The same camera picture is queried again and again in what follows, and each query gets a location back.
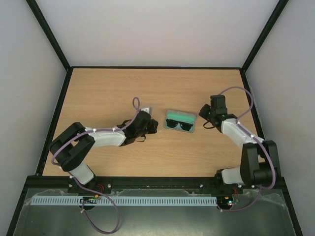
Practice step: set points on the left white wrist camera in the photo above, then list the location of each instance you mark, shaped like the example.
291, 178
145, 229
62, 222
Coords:
147, 110

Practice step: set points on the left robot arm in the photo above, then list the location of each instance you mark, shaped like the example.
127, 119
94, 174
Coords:
71, 147

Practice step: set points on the light blue slotted cable duct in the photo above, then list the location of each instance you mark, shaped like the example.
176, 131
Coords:
124, 201

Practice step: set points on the grey glasses case green inside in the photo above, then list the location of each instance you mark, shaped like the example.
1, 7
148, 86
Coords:
180, 116

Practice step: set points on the black front mounting rail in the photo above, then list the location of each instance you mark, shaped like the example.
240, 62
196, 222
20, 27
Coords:
107, 185

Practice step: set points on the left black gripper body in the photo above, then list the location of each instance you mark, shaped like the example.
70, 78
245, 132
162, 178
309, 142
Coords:
150, 131

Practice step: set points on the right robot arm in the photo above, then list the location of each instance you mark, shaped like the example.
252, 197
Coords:
259, 158

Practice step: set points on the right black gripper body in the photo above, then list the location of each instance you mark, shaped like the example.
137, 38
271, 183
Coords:
205, 112

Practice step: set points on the black aluminium frame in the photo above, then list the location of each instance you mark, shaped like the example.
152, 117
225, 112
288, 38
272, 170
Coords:
280, 184

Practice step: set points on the black round sunglasses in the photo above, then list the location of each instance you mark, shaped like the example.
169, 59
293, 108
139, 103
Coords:
174, 124

